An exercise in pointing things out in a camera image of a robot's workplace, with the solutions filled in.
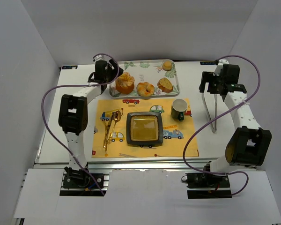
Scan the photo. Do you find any yellow vehicle print placemat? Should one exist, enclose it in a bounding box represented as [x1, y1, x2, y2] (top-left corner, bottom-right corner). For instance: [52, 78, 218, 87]
[91, 98, 195, 158]

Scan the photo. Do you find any gold spoon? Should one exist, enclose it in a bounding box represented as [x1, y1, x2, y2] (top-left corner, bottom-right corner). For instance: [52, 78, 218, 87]
[103, 110, 122, 150]

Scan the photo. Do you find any small round bun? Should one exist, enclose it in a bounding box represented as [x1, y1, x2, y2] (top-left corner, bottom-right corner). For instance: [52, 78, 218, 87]
[162, 60, 172, 71]

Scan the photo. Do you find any square dark amber plate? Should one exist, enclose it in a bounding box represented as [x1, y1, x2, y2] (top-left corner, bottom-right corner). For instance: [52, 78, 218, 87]
[126, 112, 163, 148]

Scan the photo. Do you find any large orange muffin bread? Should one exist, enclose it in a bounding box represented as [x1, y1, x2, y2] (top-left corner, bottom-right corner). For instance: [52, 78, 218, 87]
[116, 72, 135, 94]

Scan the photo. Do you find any aluminium frame rail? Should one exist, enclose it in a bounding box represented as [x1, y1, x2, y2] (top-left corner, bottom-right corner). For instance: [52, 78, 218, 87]
[34, 160, 263, 171]

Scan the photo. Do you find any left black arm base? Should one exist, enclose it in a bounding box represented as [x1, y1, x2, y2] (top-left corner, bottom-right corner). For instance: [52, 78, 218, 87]
[59, 167, 106, 197]

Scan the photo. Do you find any sliced herb bread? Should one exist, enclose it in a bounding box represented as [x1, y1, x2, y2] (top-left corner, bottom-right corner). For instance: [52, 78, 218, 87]
[157, 77, 173, 93]

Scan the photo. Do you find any golden croissant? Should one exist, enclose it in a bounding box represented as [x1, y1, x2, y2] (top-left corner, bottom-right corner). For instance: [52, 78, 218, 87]
[136, 82, 155, 97]

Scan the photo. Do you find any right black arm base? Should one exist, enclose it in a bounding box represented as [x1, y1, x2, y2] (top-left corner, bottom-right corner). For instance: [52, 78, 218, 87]
[181, 173, 232, 199]

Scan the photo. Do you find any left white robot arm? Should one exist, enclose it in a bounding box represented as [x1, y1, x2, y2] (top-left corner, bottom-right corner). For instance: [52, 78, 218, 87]
[58, 59, 123, 171]

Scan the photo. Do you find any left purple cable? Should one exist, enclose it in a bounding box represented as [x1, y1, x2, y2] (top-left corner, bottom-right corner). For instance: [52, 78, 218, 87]
[41, 53, 120, 196]

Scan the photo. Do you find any gold fork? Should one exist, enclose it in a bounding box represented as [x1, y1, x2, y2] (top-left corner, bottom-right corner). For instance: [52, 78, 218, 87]
[103, 111, 118, 152]

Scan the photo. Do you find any green mug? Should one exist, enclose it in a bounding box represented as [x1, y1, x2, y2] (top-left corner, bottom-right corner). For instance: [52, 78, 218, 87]
[171, 99, 188, 121]

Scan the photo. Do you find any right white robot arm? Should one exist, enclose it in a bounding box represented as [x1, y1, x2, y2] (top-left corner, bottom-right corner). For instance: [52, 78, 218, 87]
[199, 59, 272, 174]

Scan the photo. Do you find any floral serving tray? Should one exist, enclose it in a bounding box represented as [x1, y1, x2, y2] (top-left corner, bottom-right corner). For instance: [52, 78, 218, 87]
[118, 60, 180, 98]

